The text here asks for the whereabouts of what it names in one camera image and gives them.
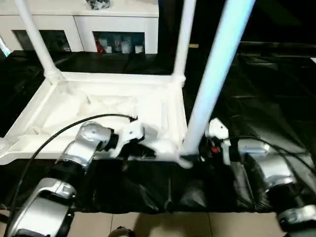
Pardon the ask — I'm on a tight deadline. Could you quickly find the white cabinet with glass doors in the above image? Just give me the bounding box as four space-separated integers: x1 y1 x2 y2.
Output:
0 0 159 54

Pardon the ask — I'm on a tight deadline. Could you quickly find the dark robot torso part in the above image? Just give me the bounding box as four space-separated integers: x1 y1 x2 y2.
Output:
111 227 135 237

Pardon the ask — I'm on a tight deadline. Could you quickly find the black bundle on cabinet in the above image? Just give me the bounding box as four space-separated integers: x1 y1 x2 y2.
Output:
85 0 111 11

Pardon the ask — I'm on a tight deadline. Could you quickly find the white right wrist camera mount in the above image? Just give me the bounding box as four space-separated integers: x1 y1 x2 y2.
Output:
206 118 232 165

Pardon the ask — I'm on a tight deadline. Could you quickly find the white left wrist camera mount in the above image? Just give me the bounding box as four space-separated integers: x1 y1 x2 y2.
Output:
112 120 146 158

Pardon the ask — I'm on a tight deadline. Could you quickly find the white plastic table top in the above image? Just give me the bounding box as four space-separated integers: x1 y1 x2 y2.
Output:
0 71 196 169

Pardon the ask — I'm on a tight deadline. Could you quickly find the light blue plastic wrap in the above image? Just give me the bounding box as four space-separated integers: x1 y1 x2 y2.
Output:
0 37 12 56

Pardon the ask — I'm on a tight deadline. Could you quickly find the black glossy mat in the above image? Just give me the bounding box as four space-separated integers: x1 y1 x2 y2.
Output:
0 50 316 214

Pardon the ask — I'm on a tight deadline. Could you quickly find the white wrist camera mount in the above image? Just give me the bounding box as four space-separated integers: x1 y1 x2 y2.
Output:
206 118 232 165
112 120 146 158

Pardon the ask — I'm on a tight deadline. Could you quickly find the long black bar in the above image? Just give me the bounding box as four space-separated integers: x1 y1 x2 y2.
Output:
239 41 316 49

